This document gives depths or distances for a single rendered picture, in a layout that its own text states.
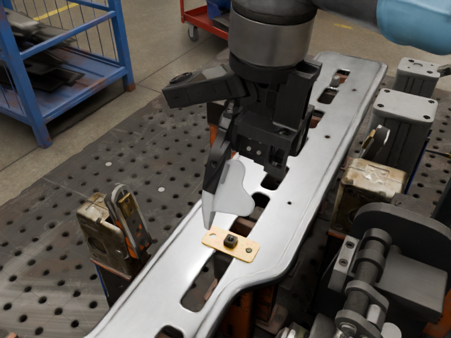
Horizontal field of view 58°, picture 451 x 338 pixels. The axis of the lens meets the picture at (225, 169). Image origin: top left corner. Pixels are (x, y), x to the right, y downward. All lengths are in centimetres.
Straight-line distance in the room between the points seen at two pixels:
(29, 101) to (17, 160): 36
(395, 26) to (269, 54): 11
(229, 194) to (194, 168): 75
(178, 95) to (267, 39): 15
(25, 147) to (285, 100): 234
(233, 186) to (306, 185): 29
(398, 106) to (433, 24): 48
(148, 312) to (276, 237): 21
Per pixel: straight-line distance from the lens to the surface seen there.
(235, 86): 41
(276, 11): 35
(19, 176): 246
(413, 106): 76
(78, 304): 96
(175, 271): 59
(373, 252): 40
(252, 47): 36
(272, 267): 60
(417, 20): 28
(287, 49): 36
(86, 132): 264
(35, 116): 248
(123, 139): 134
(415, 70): 100
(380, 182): 63
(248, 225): 66
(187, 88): 45
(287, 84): 39
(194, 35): 358
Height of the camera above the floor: 149
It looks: 42 degrees down
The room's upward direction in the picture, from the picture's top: straight up
